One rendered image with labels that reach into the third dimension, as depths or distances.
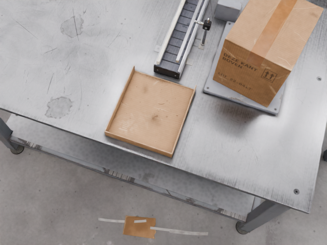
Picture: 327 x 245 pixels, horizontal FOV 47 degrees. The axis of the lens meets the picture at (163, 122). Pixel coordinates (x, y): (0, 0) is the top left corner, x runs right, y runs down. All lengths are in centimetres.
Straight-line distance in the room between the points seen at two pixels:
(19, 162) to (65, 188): 32
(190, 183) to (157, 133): 64
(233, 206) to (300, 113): 67
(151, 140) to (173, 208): 85
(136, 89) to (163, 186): 67
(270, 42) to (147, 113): 51
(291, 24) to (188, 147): 56
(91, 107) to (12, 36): 47
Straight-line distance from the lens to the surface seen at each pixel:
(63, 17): 173
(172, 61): 152
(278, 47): 133
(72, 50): 163
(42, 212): 226
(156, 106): 147
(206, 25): 152
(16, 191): 233
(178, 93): 150
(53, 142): 212
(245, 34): 133
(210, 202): 199
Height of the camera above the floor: 215
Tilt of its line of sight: 66 degrees down
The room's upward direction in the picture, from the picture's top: 6 degrees clockwise
